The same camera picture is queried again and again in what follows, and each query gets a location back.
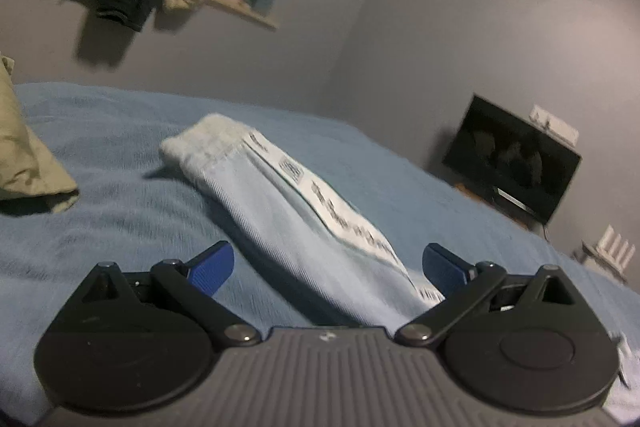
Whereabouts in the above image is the small white shelf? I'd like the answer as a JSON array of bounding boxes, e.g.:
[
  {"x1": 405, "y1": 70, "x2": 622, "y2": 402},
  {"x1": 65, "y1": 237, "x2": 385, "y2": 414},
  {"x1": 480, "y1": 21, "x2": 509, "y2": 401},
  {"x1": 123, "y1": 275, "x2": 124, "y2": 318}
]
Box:
[{"x1": 572, "y1": 242, "x2": 630, "y2": 284}]

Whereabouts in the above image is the wooden television stand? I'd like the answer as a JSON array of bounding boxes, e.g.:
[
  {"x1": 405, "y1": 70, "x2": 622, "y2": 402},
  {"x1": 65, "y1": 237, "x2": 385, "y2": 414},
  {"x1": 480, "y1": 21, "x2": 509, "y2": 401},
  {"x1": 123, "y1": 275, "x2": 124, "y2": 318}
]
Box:
[{"x1": 454, "y1": 183, "x2": 535, "y2": 232}]

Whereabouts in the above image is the light blue printed garment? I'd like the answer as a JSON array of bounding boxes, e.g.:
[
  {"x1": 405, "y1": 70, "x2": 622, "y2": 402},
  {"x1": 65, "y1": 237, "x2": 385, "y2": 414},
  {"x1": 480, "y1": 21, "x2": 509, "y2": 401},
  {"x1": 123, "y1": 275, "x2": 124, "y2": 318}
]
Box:
[{"x1": 160, "y1": 113, "x2": 446, "y2": 328}]

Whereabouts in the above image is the white box above television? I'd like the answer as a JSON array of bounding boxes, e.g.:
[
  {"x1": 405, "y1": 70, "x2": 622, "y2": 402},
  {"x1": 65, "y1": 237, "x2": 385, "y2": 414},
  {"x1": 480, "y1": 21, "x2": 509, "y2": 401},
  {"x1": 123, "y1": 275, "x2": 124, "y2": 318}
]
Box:
[{"x1": 529, "y1": 105, "x2": 580, "y2": 146}]

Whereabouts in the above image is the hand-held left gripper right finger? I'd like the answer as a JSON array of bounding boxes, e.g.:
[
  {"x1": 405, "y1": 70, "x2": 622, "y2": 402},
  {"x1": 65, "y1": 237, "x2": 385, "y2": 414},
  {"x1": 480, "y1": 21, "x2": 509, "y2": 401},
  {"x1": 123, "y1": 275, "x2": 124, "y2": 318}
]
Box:
[{"x1": 394, "y1": 243, "x2": 578, "y2": 349}]

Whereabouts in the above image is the blue blanket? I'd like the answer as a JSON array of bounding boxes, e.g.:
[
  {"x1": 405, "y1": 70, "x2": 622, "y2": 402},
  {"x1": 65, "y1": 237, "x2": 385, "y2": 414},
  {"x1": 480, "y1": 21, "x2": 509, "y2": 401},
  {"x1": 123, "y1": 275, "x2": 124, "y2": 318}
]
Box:
[{"x1": 0, "y1": 82, "x2": 640, "y2": 427}]

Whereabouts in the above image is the black television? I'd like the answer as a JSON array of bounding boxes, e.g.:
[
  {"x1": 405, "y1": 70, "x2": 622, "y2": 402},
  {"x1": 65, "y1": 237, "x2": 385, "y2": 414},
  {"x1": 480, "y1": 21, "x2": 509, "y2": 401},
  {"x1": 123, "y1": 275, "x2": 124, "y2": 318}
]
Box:
[{"x1": 442, "y1": 94, "x2": 582, "y2": 225}]

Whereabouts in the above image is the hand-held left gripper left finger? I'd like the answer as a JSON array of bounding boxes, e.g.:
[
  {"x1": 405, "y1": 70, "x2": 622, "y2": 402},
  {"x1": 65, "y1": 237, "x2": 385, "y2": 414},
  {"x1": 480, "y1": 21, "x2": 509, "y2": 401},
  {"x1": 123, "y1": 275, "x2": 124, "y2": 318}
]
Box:
[{"x1": 80, "y1": 241, "x2": 262, "y2": 349}]

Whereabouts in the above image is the white router with antennas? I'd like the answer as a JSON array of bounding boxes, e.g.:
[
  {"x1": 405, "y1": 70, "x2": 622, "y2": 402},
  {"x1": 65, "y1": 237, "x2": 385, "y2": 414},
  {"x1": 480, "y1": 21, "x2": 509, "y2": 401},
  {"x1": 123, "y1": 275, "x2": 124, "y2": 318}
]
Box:
[{"x1": 597, "y1": 224, "x2": 640, "y2": 269}]

